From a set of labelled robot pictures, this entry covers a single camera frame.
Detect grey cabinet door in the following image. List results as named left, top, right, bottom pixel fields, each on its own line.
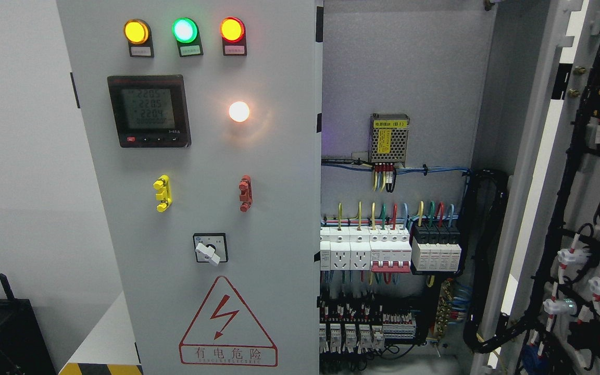
left=57, top=1, right=322, bottom=374
left=464, top=1, right=600, bottom=374

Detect white socket modules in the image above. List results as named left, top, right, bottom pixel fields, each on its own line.
left=320, top=226, right=371, bottom=271

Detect white glowing indicator light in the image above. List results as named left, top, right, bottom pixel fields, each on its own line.
left=228, top=101, right=251, bottom=123

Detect metal mesh power supply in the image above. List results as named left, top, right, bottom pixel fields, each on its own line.
left=369, top=113, right=410, bottom=165

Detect black white surge protector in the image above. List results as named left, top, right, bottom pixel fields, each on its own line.
left=411, top=223, right=462, bottom=274

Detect relay terminal row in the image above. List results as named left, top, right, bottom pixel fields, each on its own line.
left=317, top=294, right=419, bottom=354

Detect red electric hazard sticker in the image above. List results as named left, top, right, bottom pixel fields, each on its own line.
left=179, top=276, right=277, bottom=367

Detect black digital power meter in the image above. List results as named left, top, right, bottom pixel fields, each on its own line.
left=107, top=74, right=191, bottom=148

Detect red indicator light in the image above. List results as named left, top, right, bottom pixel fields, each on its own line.
left=220, top=17, right=245, bottom=43

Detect green indicator light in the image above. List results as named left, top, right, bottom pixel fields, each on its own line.
left=172, top=17, right=198, bottom=44

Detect yellow indicator light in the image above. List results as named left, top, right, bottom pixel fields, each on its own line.
left=123, top=19, right=150, bottom=45

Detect black box at left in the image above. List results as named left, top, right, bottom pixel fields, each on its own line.
left=0, top=273, right=57, bottom=374

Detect white rotary selector switch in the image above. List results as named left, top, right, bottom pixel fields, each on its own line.
left=193, top=232, right=229, bottom=267

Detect red-handled white circuit breaker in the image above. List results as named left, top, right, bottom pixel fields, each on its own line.
left=370, top=225, right=412, bottom=273

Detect black wire loom right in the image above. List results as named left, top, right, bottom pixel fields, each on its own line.
left=459, top=168, right=532, bottom=355

